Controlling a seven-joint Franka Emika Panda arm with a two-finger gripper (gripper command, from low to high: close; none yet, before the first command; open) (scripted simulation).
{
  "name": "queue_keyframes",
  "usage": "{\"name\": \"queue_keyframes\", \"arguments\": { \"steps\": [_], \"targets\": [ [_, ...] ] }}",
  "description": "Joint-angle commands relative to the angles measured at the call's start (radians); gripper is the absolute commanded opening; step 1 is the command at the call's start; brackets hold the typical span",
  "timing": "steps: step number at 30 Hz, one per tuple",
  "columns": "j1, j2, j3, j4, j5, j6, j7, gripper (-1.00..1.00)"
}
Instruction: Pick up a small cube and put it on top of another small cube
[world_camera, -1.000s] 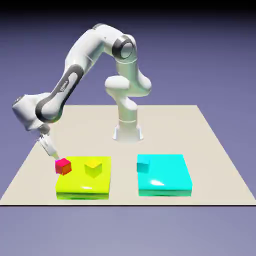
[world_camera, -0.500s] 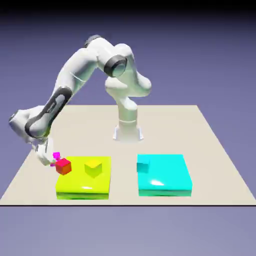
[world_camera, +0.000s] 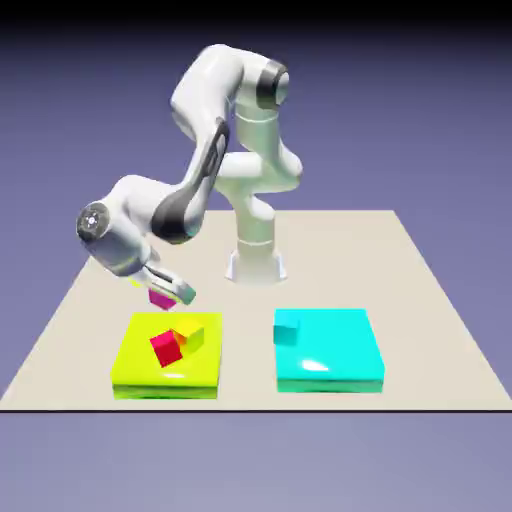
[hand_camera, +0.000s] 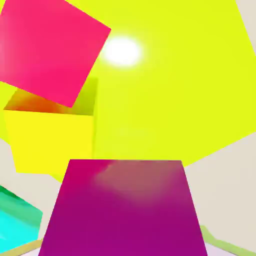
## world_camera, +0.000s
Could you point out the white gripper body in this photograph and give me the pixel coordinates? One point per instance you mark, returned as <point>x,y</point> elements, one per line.
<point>168,282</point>

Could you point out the small yellow cube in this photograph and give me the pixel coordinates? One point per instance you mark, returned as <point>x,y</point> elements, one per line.
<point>191,332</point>

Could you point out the small magenta cube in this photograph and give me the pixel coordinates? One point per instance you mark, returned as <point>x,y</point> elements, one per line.
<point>160,299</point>

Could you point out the small cyan cube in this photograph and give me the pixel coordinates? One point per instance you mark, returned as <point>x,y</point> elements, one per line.
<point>285,332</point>

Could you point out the large yellow box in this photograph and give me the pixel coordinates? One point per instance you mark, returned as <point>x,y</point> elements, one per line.
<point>168,360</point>

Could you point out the large cyan box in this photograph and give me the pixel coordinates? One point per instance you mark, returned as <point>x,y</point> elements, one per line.
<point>328,352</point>

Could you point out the small red cube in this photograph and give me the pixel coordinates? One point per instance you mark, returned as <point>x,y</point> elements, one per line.
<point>166,348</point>

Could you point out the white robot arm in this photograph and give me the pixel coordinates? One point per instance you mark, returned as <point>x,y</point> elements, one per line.
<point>208,100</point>

